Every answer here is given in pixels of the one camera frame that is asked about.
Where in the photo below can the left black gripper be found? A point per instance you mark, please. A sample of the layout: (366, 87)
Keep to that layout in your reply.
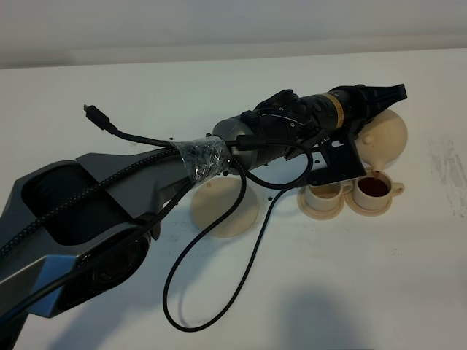
(363, 103)

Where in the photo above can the beige ceramic teapot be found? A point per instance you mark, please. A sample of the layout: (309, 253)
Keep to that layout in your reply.
(382, 140)

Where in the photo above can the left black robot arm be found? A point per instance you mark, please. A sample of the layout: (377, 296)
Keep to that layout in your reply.
(77, 228)

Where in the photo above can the beige teapot saucer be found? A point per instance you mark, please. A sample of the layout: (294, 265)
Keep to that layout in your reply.
(214, 198)

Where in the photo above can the right beige teacup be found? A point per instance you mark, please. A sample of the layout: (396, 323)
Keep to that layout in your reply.
(373, 190)

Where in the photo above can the beige teacup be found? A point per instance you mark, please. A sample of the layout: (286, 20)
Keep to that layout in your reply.
(373, 190)
(328, 197)

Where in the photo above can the right beige cup saucer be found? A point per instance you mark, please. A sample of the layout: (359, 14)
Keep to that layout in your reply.
(365, 212)

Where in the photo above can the beige cup saucer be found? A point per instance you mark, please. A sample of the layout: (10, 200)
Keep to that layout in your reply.
(365, 212)
(315, 214)

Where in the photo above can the left beige teacup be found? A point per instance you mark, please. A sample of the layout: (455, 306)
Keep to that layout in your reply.
(328, 197)

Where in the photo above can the left beige cup saucer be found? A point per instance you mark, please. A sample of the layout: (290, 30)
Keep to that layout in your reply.
(315, 214)

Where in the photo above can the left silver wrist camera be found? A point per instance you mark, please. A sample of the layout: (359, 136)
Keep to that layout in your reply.
(335, 162)

